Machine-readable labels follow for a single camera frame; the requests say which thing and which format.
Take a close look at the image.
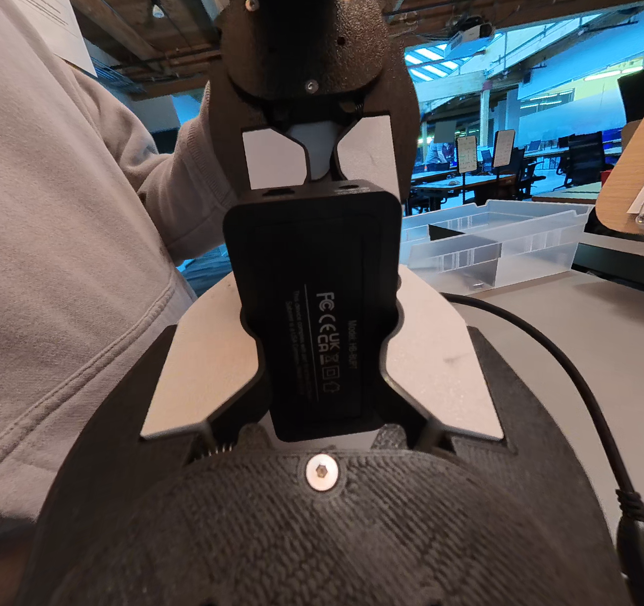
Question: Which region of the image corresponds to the clear plastic divided bin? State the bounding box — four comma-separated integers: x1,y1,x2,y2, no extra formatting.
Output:
401,200,595,296

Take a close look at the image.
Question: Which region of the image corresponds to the small black usb hub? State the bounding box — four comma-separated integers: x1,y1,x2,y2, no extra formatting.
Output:
223,179,403,443

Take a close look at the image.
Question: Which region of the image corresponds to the white paper sheet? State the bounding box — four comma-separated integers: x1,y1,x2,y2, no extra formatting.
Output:
0,0,97,78

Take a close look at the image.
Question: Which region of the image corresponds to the white ceiling projector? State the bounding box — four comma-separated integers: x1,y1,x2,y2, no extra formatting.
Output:
444,14,496,60

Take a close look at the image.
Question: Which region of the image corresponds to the person's left forearm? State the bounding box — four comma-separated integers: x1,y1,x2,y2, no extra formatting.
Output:
121,80,239,267

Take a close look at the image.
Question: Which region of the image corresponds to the black cable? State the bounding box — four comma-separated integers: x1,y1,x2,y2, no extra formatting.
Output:
442,291,644,589

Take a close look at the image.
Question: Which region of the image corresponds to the black office chair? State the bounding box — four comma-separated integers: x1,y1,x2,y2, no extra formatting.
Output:
556,132,607,191

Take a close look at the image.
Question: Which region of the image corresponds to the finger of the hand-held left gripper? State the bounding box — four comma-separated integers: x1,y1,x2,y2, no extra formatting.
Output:
241,125,309,190
332,115,394,187

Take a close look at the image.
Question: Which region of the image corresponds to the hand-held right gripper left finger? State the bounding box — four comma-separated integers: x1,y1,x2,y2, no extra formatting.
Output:
140,284,275,441

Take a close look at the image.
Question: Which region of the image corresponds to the white sign on stand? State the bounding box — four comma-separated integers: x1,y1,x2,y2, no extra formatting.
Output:
492,129,517,169
455,135,479,175

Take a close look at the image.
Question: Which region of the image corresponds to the background office desk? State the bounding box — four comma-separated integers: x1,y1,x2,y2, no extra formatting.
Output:
410,170,519,214
531,182,604,204

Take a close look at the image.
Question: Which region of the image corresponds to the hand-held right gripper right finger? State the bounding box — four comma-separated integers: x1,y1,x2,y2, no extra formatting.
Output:
380,264,505,441

